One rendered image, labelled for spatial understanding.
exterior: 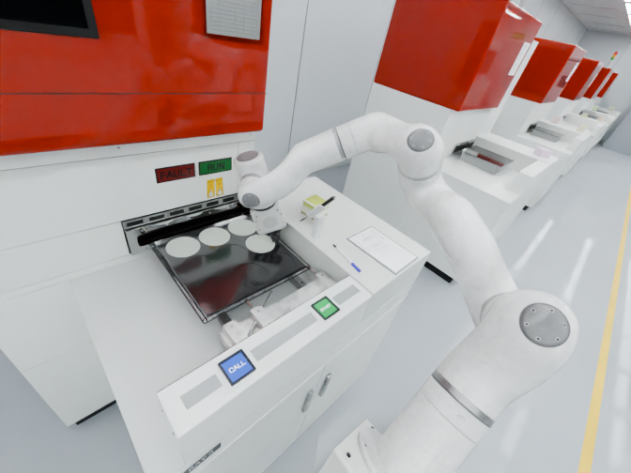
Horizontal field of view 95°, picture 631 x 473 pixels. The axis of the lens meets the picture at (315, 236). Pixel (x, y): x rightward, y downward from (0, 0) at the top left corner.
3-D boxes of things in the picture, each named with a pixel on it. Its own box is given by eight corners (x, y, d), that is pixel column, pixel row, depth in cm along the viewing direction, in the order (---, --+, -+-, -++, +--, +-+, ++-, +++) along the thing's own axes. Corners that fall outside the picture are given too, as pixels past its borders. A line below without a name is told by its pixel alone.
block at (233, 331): (222, 331, 74) (222, 325, 72) (234, 325, 76) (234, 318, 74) (238, 355, 70) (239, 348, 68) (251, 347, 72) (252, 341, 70)
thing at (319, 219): (302, 230, 100) (308, 197, 92) (310, 227, 102) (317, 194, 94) (314, 240, 97) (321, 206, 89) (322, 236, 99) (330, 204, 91)
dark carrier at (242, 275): (154, 243, 92) (154, 241, 92) (247, 215, 113) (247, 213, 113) (207, 316, 75) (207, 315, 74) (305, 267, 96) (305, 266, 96)
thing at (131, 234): (130, 252, 93) (123, 229, 88) (248, 216, 121) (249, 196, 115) (131, 255, 92) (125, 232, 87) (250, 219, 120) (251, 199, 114)
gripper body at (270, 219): (248, 212, 87) (258, 238, 94) (281, 202, 88) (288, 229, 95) (245, 198, 92) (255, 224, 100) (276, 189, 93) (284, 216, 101)
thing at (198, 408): (164, 423, 61) (154, 393, 53) (338, 304, 96) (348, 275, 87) (184, 465, 56) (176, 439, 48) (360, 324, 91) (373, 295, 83)
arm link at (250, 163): (273, 202, 85) (274, 185, 91) (260, 161, 76) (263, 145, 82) (245, 206, 85) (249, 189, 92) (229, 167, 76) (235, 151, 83)
